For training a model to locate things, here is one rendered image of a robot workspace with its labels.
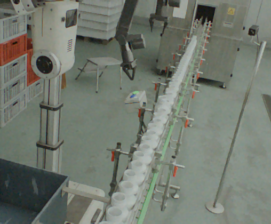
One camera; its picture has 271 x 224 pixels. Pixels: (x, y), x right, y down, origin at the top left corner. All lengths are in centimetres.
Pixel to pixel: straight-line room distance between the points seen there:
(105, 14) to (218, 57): 298
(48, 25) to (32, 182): 76
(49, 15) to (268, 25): 1009
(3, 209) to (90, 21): 661
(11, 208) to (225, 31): 485
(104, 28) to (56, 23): 607
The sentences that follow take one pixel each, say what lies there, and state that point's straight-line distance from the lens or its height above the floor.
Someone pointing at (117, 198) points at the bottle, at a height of 115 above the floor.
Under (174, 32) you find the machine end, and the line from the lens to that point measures 583.
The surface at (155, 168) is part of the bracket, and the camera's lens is 122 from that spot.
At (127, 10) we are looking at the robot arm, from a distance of 154.
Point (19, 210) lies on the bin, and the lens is 149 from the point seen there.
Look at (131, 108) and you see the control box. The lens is 165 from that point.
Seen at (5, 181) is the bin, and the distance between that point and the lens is 146.
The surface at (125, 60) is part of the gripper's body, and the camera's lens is 166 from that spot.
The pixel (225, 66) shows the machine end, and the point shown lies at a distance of 589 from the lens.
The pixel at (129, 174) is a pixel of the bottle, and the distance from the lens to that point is 99.
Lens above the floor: 170
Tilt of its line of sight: 23 degrees down
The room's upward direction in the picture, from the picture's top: 9 degrees clockwise
